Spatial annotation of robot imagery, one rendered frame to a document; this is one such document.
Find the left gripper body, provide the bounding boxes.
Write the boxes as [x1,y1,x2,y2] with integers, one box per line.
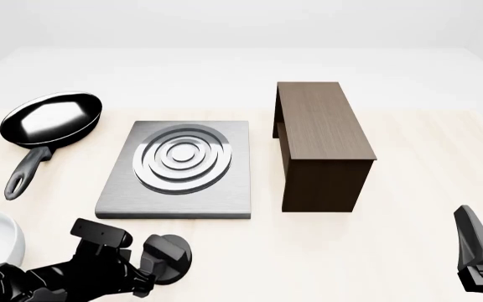
[117,249,158,299]

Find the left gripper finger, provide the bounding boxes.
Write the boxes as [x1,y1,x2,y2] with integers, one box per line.
[140,247,159,279]

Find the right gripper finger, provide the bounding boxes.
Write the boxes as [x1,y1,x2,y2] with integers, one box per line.
[453,204,483,273]

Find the round black stove knob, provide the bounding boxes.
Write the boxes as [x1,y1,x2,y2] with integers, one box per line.
[140,233,194,286]

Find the flat grey stove plate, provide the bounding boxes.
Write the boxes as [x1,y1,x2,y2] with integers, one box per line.
[94,120,252,221]

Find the black frying pan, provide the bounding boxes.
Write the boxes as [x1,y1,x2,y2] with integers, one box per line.
[0,91,103,201]

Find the dark brown wooden shelf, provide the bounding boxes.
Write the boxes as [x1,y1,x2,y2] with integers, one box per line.
[272,81,378,214]

